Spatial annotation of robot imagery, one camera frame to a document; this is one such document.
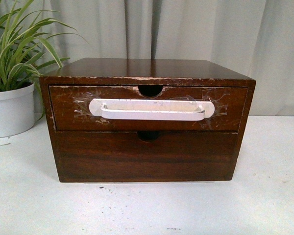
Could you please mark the white drawer handle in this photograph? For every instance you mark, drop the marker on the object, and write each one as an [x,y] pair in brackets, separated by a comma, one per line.
[145,109]

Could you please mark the grey backdrop curtain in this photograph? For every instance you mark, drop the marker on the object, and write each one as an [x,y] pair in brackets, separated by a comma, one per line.
[252,37]

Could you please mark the dark wooden drawer cabinet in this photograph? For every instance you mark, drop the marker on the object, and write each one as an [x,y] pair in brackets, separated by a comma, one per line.
[150,76]

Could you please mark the white plant pot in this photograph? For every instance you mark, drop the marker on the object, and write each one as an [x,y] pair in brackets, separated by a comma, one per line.
[16,111]

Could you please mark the green striped spider plant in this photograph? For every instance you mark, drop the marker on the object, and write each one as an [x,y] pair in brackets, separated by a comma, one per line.
[25,48]

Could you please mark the wooden drawer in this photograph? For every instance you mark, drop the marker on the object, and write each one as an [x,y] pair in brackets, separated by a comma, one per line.
[71,112]
[123,157]

